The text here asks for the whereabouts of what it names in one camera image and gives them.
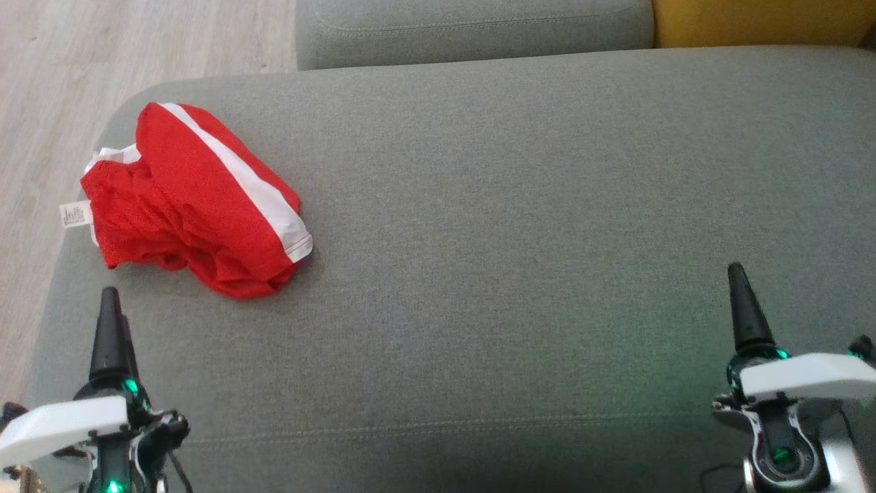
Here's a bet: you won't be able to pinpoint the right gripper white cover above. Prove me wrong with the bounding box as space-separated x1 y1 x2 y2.
727 262 876 405

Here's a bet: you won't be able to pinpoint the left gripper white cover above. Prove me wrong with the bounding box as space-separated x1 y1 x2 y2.
0 288 151 468

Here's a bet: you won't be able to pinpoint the red jersey with white trim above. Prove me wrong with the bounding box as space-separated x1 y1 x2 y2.
59 144 206 271

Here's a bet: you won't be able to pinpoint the red shorts with white stripe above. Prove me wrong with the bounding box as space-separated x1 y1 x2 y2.
136 101 314 300

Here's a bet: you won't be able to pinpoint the grey sofa seat cushion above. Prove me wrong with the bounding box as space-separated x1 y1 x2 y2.
27 45 876 493

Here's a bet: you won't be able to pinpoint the yellow cushion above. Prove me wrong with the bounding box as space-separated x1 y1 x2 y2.
652 0 876 49

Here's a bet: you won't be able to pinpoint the grey sofa back cushion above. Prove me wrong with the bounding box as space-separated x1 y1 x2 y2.
296 0 656 71

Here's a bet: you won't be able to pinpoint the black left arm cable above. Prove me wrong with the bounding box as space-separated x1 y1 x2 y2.
166 448 194 493

